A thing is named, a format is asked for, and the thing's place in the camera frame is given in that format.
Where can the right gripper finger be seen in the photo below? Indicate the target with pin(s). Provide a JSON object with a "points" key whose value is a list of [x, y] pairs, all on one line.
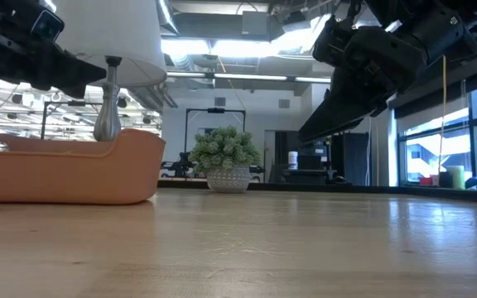
{"points": [[342, 111]]}

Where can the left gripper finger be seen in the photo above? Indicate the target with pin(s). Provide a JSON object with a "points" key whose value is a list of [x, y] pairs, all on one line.
{"points": [[68, 68]]}

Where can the black background robot arm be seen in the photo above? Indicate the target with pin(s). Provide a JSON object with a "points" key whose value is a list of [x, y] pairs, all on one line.
{"points": [[182, 163]]}

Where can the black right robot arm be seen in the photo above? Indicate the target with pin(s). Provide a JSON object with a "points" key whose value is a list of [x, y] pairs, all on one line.
{"points": [[441, 29]]}

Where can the orange plastic bin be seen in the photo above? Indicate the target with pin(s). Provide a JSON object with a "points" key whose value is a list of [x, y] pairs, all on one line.
{"points": [[68, 178]]}

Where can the black cabinet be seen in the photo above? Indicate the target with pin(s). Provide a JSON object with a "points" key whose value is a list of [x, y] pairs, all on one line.
{"points": [[352, 159]]}

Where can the white shade silver table lamp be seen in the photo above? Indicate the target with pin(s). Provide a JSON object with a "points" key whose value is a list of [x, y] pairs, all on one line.
{"points": [[114, 33]]}

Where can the white canister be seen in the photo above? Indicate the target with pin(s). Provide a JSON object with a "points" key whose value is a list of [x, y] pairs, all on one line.
{"points": [[292, 160]]}

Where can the black equipment rack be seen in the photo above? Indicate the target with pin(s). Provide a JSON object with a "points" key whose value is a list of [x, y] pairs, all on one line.
{"points": [[282, 157]]}

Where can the long ceiling light strip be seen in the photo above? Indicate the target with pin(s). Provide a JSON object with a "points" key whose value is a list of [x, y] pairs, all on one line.
{"points": [[247, 77]]}

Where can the small red box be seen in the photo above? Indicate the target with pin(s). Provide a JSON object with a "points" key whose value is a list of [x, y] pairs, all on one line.
{"points": [[425, 181]]}

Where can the potted green artificial plant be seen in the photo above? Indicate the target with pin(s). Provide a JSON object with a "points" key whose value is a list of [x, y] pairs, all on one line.
{"points": [[224, 151]]}

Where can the grey ceiling box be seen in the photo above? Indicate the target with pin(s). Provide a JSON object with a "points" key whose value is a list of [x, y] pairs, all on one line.
{"points": [[255, 22]]}

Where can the pale green roll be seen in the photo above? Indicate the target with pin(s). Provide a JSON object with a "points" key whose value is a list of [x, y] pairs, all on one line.
{"points": [[456, 178]]}

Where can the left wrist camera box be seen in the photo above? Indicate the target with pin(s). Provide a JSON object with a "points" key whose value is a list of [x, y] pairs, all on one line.
{"points": [[48, 25]]}

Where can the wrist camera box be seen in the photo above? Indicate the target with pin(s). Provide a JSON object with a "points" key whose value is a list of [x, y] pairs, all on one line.
{"points": [[48, 25], [331, 41]]}

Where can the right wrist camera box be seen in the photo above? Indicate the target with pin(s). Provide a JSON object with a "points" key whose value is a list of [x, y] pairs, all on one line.
{"points": [[331, 41]]}

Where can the grey wall vent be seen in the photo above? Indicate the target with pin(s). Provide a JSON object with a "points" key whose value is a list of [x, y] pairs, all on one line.
{"points": [[284, 104], [220, 102]]}

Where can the black background rig frame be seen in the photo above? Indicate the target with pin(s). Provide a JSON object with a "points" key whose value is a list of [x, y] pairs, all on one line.
{"points": [[44, 124], [215, 110]]}

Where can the black aluminium table frame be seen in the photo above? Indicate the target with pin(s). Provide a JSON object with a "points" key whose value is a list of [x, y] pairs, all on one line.
{"points": [[449, 192]]}

